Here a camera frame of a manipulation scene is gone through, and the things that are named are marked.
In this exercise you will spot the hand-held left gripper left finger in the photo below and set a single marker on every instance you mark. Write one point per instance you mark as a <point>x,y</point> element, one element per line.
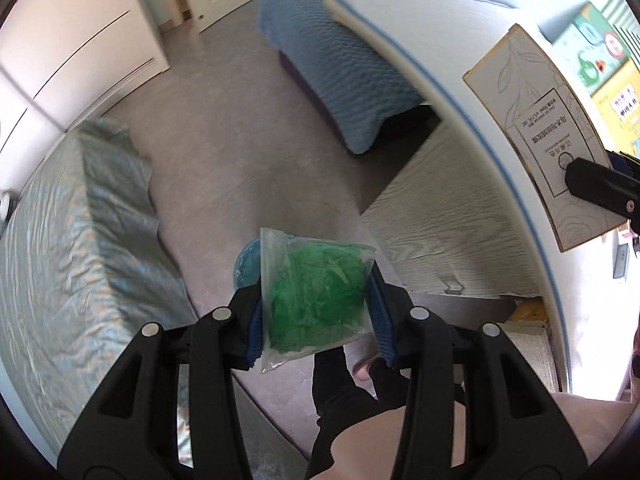
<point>254,330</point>

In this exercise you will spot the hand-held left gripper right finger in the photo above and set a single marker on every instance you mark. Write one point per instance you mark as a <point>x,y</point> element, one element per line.
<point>382,320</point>

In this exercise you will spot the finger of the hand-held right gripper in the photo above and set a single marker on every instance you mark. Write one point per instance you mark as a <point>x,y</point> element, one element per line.
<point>600,185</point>
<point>625,161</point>

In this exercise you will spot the teal lined waste bin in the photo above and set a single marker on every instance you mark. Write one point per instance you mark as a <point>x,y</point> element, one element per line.
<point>247,265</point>

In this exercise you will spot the clear bag with green filling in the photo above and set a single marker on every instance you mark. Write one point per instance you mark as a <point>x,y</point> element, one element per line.
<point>315,295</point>

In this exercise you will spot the white leaf print carton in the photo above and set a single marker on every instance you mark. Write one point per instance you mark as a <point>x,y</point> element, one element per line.
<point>540,110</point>

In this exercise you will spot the person's leg in black trousers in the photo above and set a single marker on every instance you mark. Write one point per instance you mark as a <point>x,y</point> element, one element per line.
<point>340,400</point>

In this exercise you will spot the wood grain desk cabinet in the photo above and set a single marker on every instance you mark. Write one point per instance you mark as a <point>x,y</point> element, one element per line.
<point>450,210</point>

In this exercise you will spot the wood grain drawer unit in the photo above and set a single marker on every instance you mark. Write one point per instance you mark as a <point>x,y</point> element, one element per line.
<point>535,350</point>

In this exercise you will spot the bed with teal sheet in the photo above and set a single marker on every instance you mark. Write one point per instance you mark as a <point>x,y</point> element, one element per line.
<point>75,260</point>

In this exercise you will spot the person's pink shirt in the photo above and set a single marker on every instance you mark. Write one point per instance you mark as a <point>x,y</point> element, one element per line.
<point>600,430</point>

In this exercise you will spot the bed with blue quilted blanket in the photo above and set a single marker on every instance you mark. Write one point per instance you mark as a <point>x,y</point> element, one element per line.
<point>340,65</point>

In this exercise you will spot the white wardrobe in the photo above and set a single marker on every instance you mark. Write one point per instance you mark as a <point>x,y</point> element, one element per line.
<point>75,35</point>

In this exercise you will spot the yellow wall poster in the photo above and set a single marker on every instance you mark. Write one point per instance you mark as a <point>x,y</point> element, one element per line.
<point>620,105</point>

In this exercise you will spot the green dinosaur wall poster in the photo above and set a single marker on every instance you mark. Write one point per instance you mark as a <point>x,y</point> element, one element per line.
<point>590,45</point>

